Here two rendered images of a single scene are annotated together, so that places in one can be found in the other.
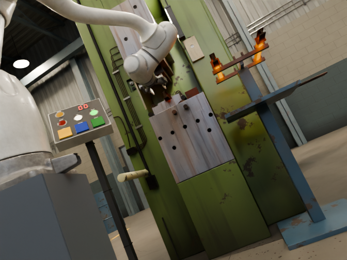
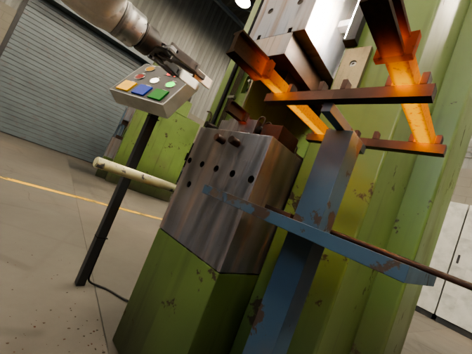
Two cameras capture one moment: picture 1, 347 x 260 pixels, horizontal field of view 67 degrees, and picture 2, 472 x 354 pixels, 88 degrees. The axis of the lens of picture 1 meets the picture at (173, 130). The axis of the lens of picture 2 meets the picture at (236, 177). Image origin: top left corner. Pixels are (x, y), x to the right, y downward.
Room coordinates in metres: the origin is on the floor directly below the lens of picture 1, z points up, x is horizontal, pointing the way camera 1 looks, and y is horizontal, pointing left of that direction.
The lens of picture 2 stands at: (0.93, -0.65, 0.70)
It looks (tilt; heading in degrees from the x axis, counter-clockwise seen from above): 4 degrees up; 36
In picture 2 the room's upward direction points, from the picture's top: 22 degrees clockwise
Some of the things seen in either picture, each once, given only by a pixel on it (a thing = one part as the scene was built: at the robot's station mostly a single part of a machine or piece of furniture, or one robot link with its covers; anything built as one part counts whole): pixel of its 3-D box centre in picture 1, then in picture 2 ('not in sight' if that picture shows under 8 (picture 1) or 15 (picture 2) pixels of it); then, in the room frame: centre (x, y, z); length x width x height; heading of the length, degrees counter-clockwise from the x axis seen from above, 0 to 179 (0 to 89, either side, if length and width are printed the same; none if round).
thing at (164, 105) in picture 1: (173, 110); (264, 147); (1.87, -0.06, 0.96); 0.42 x 0.20 x 0.09; 172
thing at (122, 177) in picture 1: (135, 175); (145, 178); (1.62, 0.33, 0.62); 0.44 x 0.05 x 0.05; 172
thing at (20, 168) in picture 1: (26, 176); not in sight; (0.52, 0.31, 0.63); 0.22 x 0.18 x 0.06; 92
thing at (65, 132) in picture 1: (65, 133); (126, 86); (1.51, 0.60, 1.01); 0.07 x 0.05 x 0.07; 107
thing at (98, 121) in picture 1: (97, 122); (158, 95); (1.57, 0.41, 1.01); 0.07 x 0.05 x 0.07; 107
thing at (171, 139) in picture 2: not in sight; (166, 135); (4.66, 4.43, 1.45); 2.20 x 1.23 x 2.90; 162
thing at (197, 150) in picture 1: (195, 140); (253, 204); (1.87, -0.11, 0.69); 0.56 x 0.38 x 0.45; 172
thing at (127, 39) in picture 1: (146, 36); (318, 29); (1.86, -0.10, 1.56); 0.42 x 0.39 x 0.40; 172
